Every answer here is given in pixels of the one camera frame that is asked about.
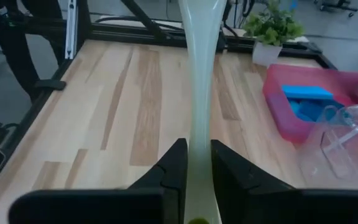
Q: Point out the silver aluminium bracket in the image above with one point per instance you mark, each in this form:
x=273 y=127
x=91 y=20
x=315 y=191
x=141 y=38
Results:
x=70 y=31

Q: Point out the green plant in white pot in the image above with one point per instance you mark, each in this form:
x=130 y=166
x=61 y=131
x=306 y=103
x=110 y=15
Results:
x=272 y=28

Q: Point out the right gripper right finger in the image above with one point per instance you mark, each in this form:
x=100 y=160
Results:
x=228 y=186

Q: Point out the black office chair base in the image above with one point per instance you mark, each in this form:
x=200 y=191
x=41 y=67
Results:
x=337 y=6

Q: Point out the yellow-green dish brush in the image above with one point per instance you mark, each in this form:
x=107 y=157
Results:
x=200 y=93

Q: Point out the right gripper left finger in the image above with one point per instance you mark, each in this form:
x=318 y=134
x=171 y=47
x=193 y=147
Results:
x=176 y=180

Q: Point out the clear plastic organizer tray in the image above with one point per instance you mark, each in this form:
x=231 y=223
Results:
x=337 y=168

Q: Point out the blue kitchen sponge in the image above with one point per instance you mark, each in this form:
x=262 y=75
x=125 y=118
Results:
x=306 y=91

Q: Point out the black table edge clamp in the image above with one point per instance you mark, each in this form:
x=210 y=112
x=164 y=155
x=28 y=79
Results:
x=50 y=85

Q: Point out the pink plastic tray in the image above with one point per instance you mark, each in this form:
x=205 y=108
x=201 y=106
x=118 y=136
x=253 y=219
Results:
x=278 y=109

